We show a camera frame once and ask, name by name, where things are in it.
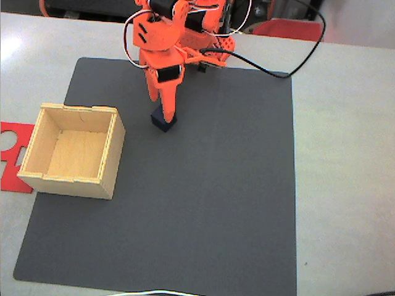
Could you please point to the blue cube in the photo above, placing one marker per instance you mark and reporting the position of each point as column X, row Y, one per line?
column 160, row 123

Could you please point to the wooden box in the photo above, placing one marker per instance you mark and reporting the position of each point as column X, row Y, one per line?
column 77, row 154

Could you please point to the dark grey mat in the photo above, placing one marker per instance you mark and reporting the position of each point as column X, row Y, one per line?
column 200, row 185

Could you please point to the red flat sheet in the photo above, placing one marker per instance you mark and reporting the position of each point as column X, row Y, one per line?
column 287, row 29

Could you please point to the red sheet with cutouts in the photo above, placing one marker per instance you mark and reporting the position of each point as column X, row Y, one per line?
column 12, row 182

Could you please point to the gripper camera on orange mount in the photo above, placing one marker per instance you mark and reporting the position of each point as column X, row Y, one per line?
column 213, row 61

